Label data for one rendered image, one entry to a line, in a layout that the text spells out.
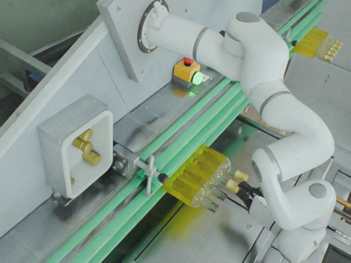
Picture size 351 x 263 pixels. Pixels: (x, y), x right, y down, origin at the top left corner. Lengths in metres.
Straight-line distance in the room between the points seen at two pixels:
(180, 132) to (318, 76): 6.43
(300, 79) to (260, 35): 6.81
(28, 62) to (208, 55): 0.76
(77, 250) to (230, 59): 0.63
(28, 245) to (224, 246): 0.61
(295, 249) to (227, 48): 0.53
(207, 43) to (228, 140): 0.76
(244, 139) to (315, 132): 0.90
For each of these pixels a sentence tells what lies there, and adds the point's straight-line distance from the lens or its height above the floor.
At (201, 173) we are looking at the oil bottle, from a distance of 1.23.
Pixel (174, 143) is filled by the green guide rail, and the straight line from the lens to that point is 1.15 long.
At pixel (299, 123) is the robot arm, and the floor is 1.26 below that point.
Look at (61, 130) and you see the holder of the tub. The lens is 0.90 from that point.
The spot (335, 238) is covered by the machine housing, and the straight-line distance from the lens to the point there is 1.50.
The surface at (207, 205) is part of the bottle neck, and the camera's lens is 1.18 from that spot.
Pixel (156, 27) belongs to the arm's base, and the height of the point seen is 0.82.
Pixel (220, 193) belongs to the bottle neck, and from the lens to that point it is 1.21.
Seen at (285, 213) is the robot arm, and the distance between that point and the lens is 0.82.
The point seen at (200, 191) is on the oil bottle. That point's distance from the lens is 1.18.
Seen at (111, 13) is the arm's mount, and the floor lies 0.79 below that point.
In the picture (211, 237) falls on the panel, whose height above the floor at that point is 1.16.
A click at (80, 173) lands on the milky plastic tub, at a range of 1.07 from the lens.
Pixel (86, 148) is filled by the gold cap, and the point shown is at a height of 0.81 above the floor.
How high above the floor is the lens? 1.32
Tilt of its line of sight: 20 degrees down
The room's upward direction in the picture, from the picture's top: 119 degrees clockwise
